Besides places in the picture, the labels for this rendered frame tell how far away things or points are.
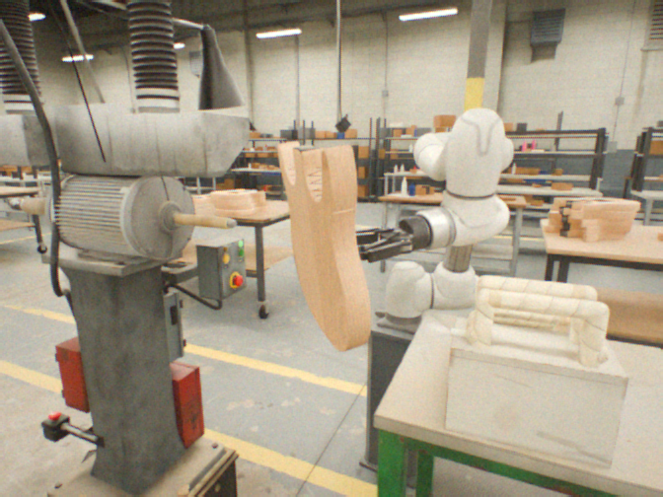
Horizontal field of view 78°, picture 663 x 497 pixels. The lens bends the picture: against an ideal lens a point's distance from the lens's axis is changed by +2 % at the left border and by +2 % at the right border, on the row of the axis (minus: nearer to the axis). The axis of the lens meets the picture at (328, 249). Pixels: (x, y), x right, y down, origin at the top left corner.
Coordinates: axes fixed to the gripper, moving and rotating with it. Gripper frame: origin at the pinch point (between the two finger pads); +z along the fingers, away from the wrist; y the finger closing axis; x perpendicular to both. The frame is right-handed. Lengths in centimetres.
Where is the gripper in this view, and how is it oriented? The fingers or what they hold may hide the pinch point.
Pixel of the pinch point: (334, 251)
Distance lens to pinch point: 83.5
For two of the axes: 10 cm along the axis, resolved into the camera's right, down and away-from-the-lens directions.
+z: -9.3, 2.1, -2.9
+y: -3.4, -3.2, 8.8
